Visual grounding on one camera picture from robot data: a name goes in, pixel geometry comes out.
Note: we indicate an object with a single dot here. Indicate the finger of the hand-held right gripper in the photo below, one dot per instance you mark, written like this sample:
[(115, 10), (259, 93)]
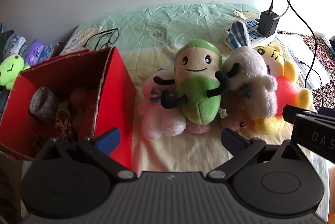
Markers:
[(290, 113)]

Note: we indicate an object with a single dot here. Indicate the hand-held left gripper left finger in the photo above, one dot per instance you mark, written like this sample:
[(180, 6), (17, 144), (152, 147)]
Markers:
[(108, 139)]

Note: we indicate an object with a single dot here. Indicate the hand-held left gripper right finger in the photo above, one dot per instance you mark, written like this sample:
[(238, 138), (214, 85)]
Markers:
[(231, 141)]

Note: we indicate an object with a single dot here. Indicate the yellow tiger plush toy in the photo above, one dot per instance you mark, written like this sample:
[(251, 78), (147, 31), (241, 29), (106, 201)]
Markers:
[(285, 90)]

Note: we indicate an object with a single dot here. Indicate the pink white plush toy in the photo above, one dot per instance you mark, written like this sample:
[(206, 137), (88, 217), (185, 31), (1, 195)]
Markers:
[(159, 122)]

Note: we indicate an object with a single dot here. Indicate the green bean plush toy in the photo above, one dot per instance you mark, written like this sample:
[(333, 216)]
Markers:
[(196, 98)]

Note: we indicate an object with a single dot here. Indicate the red cardboard box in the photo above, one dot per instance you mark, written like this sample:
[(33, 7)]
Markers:
[(115, 82)]

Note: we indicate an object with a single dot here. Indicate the white bunny plush checked ears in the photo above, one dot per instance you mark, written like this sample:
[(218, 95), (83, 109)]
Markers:
[(251, 67)]

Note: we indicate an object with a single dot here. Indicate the small brown pink plush toy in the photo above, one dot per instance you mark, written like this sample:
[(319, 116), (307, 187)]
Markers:
[(231, 114)]

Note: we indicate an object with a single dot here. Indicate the floral patterned cloth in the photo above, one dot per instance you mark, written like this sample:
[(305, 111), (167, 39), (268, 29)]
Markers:
[(64, 122)]

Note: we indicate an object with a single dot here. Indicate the printed paper sheets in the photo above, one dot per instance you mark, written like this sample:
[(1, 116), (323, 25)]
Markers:
[(301, 56)]

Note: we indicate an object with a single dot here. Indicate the dark patterned blanket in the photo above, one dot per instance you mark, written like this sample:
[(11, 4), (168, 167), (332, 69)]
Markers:
[(323, 59)]

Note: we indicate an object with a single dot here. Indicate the black charger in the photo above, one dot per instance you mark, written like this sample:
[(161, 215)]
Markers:
[(267, 24)]

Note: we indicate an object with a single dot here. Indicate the white power strip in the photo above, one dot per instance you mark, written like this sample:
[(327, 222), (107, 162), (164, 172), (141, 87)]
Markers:
[(250, 25)]

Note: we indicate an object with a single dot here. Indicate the blue patterned pouch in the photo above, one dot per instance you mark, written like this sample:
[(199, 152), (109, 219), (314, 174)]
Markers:
[(49, 48)]

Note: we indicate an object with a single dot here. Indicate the black eyeglasses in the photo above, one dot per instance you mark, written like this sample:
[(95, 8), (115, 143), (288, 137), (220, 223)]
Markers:
[(117, 29)]

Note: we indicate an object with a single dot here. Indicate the purple pencil case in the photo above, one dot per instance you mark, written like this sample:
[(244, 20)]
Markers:
[(34, 50)]

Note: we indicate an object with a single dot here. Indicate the bright green frog plush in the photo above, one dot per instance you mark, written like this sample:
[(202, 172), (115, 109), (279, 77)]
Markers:
[(10, 69)]

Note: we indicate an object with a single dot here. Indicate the blue floral pouch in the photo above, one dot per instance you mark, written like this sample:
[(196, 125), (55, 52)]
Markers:
[(14, 43)]

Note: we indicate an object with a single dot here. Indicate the dark green cap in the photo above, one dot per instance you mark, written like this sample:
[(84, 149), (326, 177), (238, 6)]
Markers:
[(4, 39)]

